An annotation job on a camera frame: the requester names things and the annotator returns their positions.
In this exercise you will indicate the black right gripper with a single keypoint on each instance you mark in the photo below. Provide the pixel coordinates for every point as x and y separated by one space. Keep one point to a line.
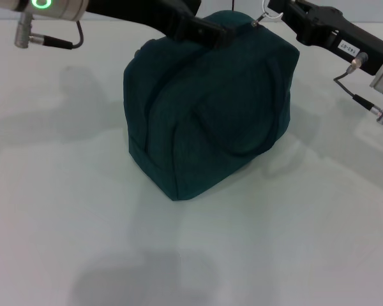
344 35

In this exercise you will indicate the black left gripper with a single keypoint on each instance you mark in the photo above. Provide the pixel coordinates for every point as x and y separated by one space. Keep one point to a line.
147 12

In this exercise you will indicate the dark teal insulated lunch bag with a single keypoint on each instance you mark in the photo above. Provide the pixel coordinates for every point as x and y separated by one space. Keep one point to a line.
210 111

